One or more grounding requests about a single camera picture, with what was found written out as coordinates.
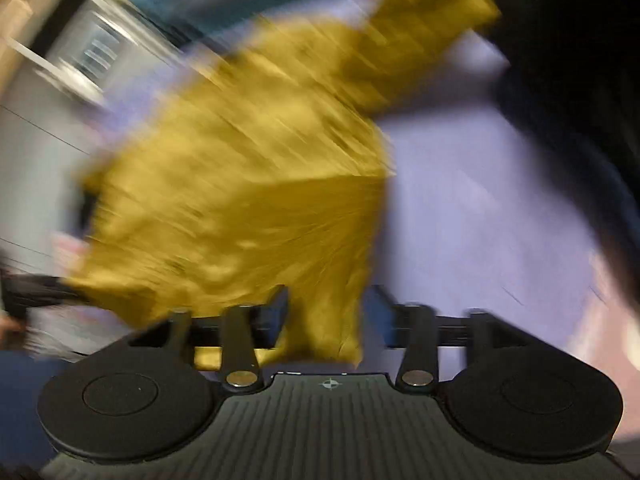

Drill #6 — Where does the white cabinet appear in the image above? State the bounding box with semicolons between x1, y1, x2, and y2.
0;0;193;116

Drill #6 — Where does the purple floral bedsheet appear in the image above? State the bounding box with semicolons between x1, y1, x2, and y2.
50;5;640;376

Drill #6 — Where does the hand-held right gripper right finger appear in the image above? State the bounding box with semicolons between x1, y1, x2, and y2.
372;286;527;393

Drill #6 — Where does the golden yellow garment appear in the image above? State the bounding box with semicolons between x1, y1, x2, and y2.
65;0;502;368

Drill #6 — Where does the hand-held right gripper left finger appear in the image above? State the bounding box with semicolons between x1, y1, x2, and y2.
127;285;289;393

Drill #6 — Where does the dark cloth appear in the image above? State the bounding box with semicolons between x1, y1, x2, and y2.
477;0;640;281

